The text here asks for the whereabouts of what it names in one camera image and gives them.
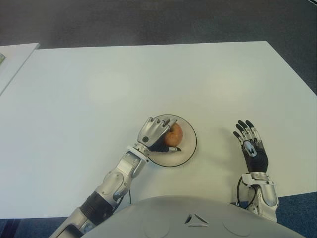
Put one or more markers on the neighbouring white table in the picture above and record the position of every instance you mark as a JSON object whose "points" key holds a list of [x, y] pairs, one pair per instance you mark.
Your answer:
{"points": [[15, 62]]}

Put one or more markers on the grey robot torso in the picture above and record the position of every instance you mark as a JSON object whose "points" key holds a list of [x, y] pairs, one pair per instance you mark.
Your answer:
{"points": [[198, 220]]}

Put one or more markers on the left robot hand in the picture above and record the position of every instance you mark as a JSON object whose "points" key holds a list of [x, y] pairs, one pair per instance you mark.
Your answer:
{"points": [[151, 131]]}

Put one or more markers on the red yellow apple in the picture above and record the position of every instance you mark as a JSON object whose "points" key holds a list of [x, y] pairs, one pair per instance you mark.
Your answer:
{"points": [[174, 136]]}

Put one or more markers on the white plate with black rim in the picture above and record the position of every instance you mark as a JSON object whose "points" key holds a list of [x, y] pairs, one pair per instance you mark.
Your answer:
{"points": [[188, 146]]}

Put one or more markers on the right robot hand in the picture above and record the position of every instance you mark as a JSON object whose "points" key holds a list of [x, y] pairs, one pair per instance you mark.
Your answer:
{"points": [[257, 160]]}

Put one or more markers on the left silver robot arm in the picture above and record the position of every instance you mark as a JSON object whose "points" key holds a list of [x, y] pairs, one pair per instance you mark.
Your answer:
{"points": [[114, 183]]}

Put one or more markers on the greenish flat object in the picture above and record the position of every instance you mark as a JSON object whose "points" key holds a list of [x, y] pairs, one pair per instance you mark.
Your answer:
{"points": [[2, 59]]}

